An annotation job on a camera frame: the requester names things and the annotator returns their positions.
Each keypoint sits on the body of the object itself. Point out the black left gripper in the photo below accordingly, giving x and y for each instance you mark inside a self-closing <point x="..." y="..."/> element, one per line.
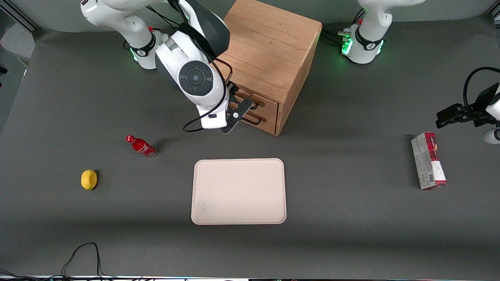
<point x="479" y="112"/>

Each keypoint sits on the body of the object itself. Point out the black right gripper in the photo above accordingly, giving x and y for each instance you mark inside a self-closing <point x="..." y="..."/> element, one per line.
<point x="234" y="89"/>

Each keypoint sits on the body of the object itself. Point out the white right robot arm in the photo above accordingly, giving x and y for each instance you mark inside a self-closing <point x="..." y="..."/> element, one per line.
<point x="195" y="78"/>

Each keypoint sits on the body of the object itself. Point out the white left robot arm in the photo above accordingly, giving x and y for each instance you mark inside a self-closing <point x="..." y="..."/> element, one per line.
<point x="371" y="35"/>

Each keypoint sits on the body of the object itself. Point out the wooden drawer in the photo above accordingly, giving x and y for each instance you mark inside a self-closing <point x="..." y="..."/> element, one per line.
<point x="271" y="124"/>

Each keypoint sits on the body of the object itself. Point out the wooden drawer cabinet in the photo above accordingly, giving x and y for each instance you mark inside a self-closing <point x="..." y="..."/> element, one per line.
<point x="273" y="47"/>

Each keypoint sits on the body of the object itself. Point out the grey and red carton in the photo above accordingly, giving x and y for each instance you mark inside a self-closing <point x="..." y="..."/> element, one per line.
<point x="427" y="164"/>

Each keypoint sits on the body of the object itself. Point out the cream plastic tray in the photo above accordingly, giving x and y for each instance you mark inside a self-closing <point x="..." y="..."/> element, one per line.
<point x="238" y="191"/>

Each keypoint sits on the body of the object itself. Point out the red soda bottle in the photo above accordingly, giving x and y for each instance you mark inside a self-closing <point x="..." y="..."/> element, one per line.
<point x="141" y="147"/>

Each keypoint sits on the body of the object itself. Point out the yellow lemon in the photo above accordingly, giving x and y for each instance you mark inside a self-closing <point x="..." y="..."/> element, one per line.
<point x="89" y="179"/>

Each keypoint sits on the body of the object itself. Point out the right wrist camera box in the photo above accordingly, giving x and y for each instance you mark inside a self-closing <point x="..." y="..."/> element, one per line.
<point x="236" y="115"/>

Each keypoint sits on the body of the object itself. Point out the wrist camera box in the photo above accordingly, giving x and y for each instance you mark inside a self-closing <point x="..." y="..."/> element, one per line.
<point x="491" y="136"/>
<point x="236" y="115"/>

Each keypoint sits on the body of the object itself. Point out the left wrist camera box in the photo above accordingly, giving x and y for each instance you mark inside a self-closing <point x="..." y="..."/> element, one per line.
<point x="491" y="136"/>

